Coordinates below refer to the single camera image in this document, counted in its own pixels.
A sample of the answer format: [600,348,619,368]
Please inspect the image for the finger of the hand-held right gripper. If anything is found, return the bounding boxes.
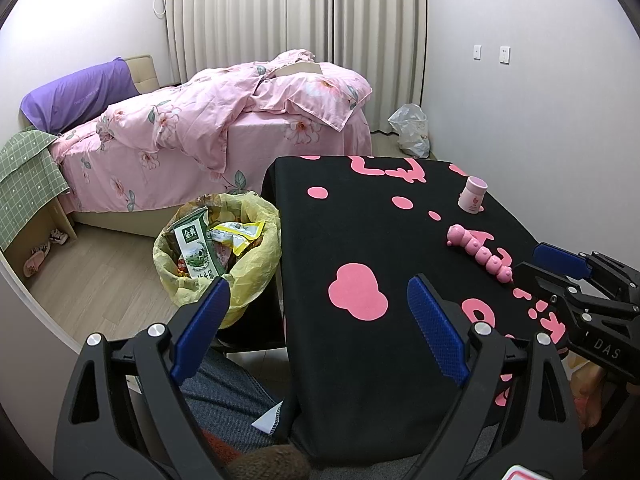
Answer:
[532,242,640,306]
[514,261,640,331]

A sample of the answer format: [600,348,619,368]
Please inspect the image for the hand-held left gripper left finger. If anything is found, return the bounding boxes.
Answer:
[52,276,232,480]

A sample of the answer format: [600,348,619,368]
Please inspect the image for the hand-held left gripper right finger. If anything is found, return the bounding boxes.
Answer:
[406,274,586,480]

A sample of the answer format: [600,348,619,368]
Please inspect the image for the bin with yellow plastic bag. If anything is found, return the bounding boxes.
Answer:
[152,192,282,330]

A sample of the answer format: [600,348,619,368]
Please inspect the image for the green white milk carton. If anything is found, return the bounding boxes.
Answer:
[172,208,223,281]

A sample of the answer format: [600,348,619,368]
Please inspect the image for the yellow white packet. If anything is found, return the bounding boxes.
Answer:
[209,221,266,257]

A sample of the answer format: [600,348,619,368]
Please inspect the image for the person's right hand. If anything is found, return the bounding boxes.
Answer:
[567,352,617,430]

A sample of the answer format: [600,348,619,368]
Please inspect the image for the pink caterpillar toy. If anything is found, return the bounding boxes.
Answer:
[446,225,515,285]

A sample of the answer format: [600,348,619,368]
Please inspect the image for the person's jeans leg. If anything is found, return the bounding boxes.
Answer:
[180,350,281,456]

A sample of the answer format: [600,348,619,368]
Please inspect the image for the pink jar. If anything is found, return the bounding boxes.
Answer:
[457,176,488,214]

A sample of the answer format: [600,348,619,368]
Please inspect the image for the red garment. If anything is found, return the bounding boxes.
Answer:
[197,427,241,466]

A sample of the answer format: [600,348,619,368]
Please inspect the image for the black tablecloth pink shapes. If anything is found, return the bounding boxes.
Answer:
[262,155,608,471]

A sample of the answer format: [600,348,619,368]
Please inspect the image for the brown fuzzy cloth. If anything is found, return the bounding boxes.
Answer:
[234,447,312,480]

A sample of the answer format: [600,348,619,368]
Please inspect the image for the pink slipper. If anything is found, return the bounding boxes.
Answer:
[22,242,53,277]

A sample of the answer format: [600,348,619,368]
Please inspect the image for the wooden nightstand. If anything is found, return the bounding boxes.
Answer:
[0,195,78,278]

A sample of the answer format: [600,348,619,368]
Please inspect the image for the bed with pink floral sheet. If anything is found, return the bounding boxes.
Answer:
[50,49,373,238]

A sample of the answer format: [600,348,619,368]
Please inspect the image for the white plastic bag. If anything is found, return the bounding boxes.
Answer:
[387,104,431,158]

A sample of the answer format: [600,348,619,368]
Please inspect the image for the pink floral duvet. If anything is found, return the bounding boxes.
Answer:
[95,49,373,176]

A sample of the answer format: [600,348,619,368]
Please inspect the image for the green checked cloth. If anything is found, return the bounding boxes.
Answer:
[0,129,71,253]

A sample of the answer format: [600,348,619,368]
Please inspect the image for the beige headboard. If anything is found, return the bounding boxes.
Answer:
[124,54,161,95]

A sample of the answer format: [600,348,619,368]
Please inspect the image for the pink floral pillow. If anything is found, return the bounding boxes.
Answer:
[252,62,373,133]

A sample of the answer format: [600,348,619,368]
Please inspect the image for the purple pillow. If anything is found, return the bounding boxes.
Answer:
[20,57,141,133]

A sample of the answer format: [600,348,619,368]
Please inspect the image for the white pleated curtain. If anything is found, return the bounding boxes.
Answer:
[165,0,291,86]
[285,0,431,136]

